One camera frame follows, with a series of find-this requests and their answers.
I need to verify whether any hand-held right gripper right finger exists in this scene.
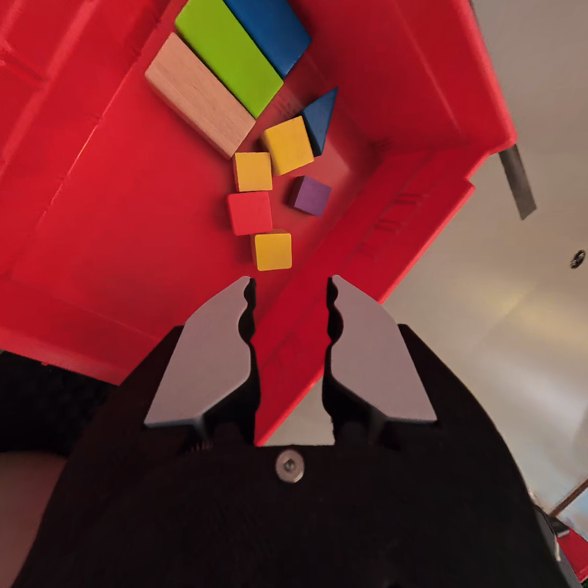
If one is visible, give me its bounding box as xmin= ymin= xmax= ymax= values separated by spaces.
xmin=322 ymin=275 xmax=438 ymax=439

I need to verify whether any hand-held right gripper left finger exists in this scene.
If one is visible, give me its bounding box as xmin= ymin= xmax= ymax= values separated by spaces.
xmin=144 ymin=276 xmax=259 ymax=442

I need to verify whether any orange wooden cube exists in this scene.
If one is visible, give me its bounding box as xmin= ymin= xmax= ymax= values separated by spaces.
xmin=261 ymin=116 xmax=315 ymax=177
xmin=251 ymin=230 xmax=293 ymax=272
xmin=233 ymin=152 xmax=273 ymax=193

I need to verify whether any red wooden cube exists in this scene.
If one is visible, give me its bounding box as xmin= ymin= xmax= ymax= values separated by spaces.
xmin=227 ymin=190 xmax=273 ymax=237

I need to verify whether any red plastic bin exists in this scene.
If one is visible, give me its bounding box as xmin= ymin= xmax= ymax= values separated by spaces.
xmin=0 ymin=0 xmax=518 ymax=447

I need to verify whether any purple wooden cube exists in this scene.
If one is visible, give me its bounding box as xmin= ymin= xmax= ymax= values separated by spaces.
xmin=288 ymin=175 xmax=333 ymax=218

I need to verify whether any small blue triangle block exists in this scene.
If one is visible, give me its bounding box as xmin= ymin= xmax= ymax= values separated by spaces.
xmin=301 ymin=86 xmax=339 ymax=157

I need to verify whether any beige long wooden block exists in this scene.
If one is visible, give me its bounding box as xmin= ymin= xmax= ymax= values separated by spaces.
xmin=145 ymin=32 xmax=257 ymax=160

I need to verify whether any green wooden block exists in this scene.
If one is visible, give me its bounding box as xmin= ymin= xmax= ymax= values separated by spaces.
xmin=175 ymin=0 xmax=285 ymax=119

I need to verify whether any blue rectangular wooden block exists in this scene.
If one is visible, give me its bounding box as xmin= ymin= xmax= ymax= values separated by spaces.
xmin=223 ymin=0 xmax=312 ymax=79

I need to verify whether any red storage crate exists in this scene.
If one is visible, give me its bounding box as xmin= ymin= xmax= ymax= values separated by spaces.
xmin=555 ymin=527 xmax=588 ymax=583

